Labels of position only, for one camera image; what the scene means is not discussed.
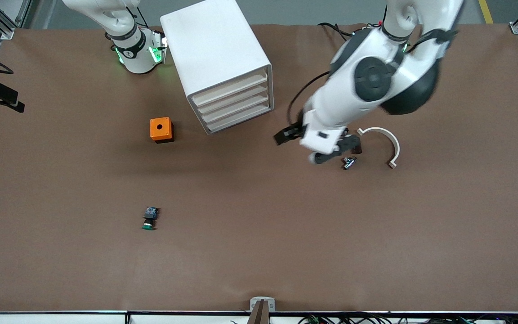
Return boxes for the tangled black cables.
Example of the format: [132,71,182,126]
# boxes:
[297,312,518,324]

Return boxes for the brown table mat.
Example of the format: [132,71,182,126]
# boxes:
[0,23,518,313]

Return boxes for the orange button enclosure box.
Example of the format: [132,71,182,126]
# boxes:
[149,117,174,144]

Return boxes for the brown wedge bar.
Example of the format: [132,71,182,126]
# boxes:
[246,299,271,324]

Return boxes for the white curved plastic bracket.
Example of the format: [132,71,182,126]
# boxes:
[356,127,401,169]

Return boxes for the grey metal mounting bracket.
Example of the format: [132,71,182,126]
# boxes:
[249,296,276,312]

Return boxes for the white table edge rail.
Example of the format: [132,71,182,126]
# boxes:
[0,310,518,324]

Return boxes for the green mushroom push button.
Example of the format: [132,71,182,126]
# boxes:
[141,206,161,231]

